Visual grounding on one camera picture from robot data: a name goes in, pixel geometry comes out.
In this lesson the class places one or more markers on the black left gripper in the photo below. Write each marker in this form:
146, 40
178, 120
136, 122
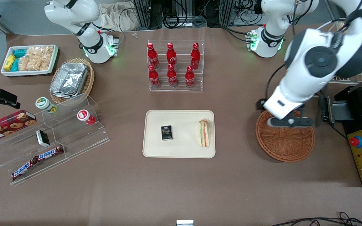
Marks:
259, 105

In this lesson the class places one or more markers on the triangular sandwich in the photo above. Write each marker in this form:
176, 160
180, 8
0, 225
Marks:
204, 134

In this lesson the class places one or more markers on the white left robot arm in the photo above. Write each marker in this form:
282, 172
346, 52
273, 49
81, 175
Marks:
300, 88

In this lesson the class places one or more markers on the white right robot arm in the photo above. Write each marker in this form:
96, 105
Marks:
86, 18

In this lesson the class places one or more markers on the brown wicker basket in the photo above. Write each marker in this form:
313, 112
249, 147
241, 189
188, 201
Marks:
284, 144

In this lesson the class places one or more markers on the light wicker basket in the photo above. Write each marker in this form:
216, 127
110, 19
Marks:
90, 78

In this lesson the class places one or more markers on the beige plastic tray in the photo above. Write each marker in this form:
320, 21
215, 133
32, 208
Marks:
184, 147

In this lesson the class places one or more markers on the red tartan cookie box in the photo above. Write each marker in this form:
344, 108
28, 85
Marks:
8, 125

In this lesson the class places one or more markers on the white plastic bin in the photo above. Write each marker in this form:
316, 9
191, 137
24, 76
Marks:
27, 72

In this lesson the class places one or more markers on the green lid yogurt cup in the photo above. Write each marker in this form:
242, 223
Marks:
44, 104

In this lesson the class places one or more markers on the teal snack packet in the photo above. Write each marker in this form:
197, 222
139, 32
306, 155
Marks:
15, 65
20, 52

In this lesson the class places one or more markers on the yellow snack packet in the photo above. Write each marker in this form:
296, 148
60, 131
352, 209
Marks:
9, 62

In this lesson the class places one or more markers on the clear bag of rice crackers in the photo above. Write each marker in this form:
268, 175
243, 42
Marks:
36, 58

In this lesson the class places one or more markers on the small black white box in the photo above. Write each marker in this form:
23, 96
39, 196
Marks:
42, 138

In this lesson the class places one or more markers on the clear acrylic stepped shelf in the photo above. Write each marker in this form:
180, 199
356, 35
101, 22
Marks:
8, 153
83, 138

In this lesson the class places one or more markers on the stacked aluminium foil containers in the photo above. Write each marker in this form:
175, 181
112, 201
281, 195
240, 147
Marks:
69, 80

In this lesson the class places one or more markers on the snickers chocolate bar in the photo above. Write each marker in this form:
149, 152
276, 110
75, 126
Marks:
49, 153
24, 169

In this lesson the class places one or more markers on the red cola bottle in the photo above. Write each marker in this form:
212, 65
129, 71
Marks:
153, 58
195, 58
154, 78
171, 58
172, 78
189, 79

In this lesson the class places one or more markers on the red lid yogurt cup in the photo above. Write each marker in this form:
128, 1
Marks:
84, 116

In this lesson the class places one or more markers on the clear acrylic bottle rack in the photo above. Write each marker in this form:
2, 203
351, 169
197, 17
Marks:
181, 89

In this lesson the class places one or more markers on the small black card box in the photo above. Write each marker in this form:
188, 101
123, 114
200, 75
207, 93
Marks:
166, 132

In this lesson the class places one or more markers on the black appliance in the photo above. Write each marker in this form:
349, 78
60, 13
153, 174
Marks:
357, 106

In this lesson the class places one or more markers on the red emergency stop button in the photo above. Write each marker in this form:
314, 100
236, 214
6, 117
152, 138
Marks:
356, 142

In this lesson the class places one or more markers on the beige cloth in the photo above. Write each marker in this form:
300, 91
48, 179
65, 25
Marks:
115, 17

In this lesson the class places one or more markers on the white object at table edge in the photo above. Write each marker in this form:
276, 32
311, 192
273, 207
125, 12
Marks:
184, 223

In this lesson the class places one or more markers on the small clear object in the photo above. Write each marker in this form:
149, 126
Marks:
134, 35

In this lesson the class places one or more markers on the aluminium frame rack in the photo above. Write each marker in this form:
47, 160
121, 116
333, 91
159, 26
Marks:
148, 12

